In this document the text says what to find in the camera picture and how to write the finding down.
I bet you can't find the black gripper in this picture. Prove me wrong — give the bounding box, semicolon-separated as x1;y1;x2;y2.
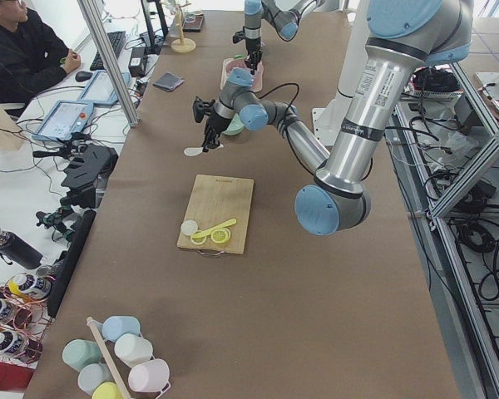
245;38;263;75
202;112;232;153

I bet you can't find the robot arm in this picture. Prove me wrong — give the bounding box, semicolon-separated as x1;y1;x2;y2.
232;0;328;76
193;1;473;235

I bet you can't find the pink bowl of ice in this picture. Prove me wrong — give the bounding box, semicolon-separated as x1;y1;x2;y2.
224;58;264;92

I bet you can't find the green bowl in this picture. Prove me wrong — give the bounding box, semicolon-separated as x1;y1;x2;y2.
222;114;245;136

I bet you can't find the cream serving tray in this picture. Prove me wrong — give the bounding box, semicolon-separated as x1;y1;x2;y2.
220;57;264;92

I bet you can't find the bamboo cutting board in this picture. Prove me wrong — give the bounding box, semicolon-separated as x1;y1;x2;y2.
177;175;254;254

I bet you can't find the wooden mug tree stand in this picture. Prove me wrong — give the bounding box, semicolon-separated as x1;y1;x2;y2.
161;0;196;53

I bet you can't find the grey folded cloth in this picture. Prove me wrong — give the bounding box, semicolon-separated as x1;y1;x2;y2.
153;71;185;92

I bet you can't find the white bun toy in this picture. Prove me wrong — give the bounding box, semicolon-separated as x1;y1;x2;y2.
180;219;199;236

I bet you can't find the lemon slice upper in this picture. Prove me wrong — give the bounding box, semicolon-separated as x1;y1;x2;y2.
210;227;231;244

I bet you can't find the lemon slice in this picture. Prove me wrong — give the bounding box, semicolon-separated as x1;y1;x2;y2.
210;227;231;244
190;232;208;245

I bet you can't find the lemon slice lower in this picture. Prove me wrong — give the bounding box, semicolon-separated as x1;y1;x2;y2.
190;232;208;245

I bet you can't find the teach pendant far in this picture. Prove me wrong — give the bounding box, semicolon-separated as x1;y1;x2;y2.
77;70;118;107

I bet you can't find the teach pendant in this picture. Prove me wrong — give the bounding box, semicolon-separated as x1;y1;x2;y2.
32;100;94;142
77;70;118;107

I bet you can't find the black keyboard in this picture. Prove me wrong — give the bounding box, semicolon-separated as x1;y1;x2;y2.
89;31;127;71

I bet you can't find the teach pendant near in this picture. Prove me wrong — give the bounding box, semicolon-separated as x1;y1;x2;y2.
32;100;94;142

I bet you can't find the blue cup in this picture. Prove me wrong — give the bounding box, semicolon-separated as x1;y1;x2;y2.
101;315;141;342

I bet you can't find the seated person in black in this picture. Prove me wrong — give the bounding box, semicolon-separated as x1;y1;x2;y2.
0;1;82;106

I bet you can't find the white cup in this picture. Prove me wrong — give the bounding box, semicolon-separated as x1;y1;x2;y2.
114;333;153;367

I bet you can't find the black water bottle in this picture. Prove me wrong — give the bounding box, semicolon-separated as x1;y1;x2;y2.
0;228;43;270

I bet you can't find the pink cup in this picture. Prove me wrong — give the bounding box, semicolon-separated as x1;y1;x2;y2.
128;358;170;392

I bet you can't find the green cup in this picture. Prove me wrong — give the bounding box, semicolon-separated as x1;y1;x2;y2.
62;339;102;372

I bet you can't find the grey cup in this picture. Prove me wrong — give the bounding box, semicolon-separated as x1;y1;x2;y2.
77;363;113;395

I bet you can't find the yellow cup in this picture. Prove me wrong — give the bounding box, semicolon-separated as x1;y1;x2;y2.
91;382;123;399

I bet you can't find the aluminium frame post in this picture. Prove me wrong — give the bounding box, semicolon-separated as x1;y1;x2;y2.
77;0;139;128

